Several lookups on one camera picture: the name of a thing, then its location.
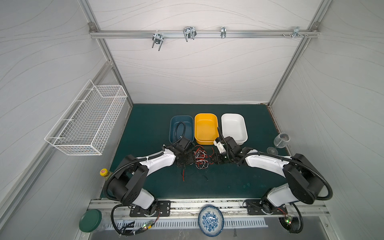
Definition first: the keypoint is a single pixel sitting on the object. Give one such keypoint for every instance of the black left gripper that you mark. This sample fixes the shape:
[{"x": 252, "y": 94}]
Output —
[{"x": 190, "y": 153}]

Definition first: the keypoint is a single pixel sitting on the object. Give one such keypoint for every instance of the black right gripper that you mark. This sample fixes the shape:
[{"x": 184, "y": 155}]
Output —
[{"x": 221, "y": 156}]

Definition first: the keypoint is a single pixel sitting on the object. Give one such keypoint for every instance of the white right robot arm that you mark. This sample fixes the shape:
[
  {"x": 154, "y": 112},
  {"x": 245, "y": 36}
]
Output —
[{"x": 303, "y": 184}]

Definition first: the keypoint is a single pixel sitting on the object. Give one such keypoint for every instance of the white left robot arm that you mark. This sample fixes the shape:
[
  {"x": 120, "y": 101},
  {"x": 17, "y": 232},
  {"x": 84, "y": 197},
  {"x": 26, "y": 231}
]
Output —
[{"x": 126, "y": 184}]

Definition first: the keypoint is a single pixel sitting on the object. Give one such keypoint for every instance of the blue plastic bin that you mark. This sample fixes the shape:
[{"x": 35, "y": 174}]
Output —
[{"x": 182, "y": 125}]

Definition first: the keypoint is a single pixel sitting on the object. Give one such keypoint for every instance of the white plastic bin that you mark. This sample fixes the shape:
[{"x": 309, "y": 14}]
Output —
[{"x": 233, "y": 125}]

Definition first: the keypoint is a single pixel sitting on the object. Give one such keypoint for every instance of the yellow plastic bin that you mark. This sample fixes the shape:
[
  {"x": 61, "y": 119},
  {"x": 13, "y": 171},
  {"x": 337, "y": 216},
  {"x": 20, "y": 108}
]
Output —
[{"x": 206, "y": 131}]

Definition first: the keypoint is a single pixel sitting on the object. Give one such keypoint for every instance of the clear plastic lid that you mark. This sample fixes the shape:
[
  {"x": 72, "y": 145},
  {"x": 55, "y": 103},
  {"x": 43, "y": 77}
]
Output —
[{"x": 272, "y": 151}]

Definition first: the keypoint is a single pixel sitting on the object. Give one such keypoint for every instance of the clear measuring cup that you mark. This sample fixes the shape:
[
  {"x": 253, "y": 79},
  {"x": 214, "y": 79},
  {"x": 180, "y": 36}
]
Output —
[{"x": 281, "y": 140}]

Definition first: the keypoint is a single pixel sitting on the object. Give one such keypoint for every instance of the blue white patterned plate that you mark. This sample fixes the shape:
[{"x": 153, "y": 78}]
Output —
[{"x": 211, "y": 221}]

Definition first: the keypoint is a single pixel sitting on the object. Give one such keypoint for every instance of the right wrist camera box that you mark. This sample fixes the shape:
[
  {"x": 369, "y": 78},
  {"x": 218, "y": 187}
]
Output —
[{"x": 219, "y": 145}]

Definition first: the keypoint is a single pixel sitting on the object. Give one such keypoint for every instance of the white wire basket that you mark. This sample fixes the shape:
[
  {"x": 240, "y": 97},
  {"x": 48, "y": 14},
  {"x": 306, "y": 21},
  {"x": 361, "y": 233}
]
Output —
[{"x": 86, "y": 125}]

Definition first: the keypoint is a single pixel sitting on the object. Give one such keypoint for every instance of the metal crossbar rail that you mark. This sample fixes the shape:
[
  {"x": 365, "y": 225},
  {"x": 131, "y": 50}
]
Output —
[{"x": 207, "y": 34}]

